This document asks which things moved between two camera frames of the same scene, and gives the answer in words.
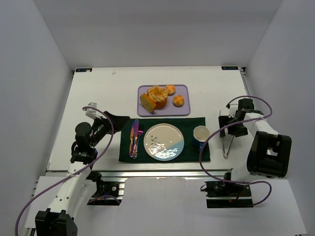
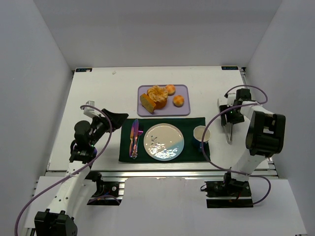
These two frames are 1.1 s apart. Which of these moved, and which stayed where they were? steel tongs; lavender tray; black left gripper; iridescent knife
Moved: steel tongs
Stayed: lavender tray; iridescent knife; black left gripper
